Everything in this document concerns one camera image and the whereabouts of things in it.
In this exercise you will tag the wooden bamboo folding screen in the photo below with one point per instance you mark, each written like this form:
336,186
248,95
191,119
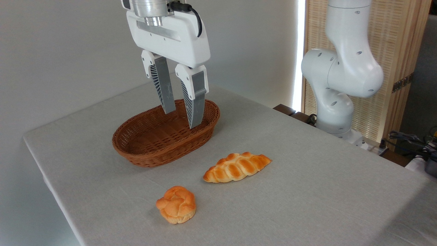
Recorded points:
396,41

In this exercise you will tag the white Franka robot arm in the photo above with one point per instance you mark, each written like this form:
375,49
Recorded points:
344,68

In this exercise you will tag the grey tablecloth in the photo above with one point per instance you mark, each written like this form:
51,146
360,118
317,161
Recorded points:
273,205

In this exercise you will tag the brown wicker basket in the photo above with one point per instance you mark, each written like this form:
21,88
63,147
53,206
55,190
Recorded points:
153,153

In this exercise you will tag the long braided bread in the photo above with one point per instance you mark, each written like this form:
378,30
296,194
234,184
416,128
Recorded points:
235,167

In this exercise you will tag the round knotted bread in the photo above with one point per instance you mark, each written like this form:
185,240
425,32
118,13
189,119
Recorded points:
177,205

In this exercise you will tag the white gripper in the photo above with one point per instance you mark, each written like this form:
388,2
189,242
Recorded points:
177,41

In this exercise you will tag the dark brown wooden stand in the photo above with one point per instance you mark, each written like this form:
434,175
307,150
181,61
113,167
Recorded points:
285,109

